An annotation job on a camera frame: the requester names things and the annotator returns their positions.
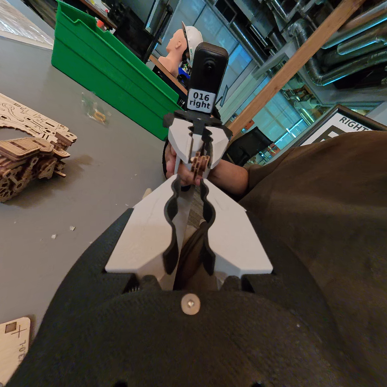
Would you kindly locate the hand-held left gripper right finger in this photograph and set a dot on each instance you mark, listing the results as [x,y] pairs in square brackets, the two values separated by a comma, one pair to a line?
[238,242]

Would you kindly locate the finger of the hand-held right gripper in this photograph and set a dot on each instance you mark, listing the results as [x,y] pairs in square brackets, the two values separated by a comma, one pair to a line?
[180,136]
[218,145]

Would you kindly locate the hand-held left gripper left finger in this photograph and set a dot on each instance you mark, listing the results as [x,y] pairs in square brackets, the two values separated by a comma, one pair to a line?
[139,238]

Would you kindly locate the small wooden gear part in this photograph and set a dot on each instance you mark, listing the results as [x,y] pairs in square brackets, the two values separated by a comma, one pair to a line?
[200,163]

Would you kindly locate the person's right forearm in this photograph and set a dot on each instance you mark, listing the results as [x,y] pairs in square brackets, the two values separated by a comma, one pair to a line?
[235,177]

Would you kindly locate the grey desk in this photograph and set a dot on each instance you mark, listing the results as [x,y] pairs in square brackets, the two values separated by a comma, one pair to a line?
[75,196]

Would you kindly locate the person's right hand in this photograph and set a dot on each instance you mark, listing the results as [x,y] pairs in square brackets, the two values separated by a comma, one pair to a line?
[187,179]

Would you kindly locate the black office chair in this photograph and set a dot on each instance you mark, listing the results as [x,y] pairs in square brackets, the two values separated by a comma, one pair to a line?
[251,145]

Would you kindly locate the white hard hat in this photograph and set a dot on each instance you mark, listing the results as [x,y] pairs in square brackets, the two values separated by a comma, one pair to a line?
[193,36]

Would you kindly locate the mannequin head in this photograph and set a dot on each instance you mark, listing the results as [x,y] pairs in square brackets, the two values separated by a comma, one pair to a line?
[174,51]

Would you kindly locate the person's brown shirt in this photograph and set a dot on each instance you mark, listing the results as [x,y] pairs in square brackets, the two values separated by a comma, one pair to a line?
[317,242]

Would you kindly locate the slanted wooden beam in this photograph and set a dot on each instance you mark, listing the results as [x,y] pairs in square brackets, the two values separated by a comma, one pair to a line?
[290,57]

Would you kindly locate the small clear plastic bag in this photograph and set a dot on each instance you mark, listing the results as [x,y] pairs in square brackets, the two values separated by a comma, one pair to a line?
[95,108]

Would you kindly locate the green plastic bin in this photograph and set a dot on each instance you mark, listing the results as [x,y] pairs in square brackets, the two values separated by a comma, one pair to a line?
[108,66]

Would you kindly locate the wooden-edged workbench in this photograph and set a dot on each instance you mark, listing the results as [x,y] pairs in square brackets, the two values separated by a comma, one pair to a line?
[99,14]

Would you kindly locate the black framed sign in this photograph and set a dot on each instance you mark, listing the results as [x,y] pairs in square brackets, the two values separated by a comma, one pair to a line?
[341,124]

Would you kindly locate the wooden model motorcycle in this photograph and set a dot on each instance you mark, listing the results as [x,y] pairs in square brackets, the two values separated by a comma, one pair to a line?
[27,163]

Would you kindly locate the wooden puzzle sheet with holes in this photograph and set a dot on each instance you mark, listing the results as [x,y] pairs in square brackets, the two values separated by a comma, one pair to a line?
[33,121]

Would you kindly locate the pale wooden cut-out sheet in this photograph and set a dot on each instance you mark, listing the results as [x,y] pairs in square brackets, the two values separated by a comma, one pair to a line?
[13,350]

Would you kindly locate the shiny clear plastic sheet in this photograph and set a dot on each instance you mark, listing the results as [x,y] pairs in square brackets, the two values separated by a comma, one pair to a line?
[21,24]

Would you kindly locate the silver ventilation duct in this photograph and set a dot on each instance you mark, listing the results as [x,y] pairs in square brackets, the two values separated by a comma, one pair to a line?
[347,45]

